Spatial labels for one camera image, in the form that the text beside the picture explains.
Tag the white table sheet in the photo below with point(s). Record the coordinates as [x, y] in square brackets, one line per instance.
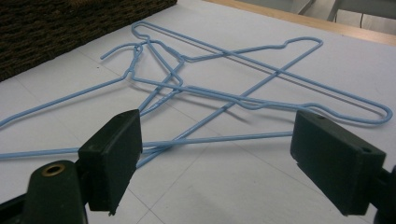
[218, 186]

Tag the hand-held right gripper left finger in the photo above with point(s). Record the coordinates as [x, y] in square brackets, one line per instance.
[109, 161]

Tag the brown wicker basket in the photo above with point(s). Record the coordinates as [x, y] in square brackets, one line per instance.
[46, 31]

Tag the white metal desk frame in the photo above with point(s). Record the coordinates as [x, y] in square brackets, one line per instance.
[333, 9]

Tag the wooden table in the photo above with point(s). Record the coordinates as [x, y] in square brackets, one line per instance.
[342, 28]

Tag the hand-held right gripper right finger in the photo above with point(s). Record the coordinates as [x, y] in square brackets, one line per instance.
[336, 165]

